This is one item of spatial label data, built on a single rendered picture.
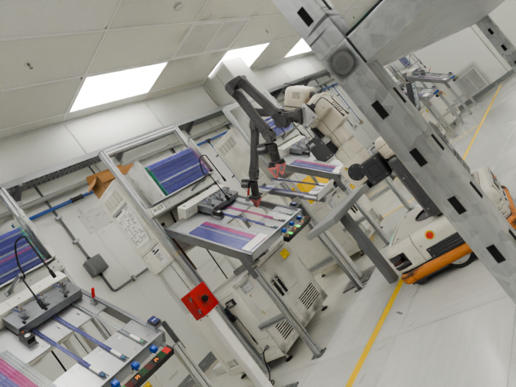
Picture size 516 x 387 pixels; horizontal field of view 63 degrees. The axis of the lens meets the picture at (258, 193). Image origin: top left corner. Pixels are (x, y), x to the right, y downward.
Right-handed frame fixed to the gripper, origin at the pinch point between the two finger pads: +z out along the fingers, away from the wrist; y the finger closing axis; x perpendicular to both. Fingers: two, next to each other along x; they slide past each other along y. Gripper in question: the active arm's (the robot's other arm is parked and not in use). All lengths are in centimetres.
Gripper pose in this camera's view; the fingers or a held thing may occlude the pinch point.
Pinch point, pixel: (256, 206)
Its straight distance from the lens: 319.0
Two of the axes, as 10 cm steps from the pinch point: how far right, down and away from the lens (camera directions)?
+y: -5.2, 3.8, -7.7
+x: 8.5, 0.9, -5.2
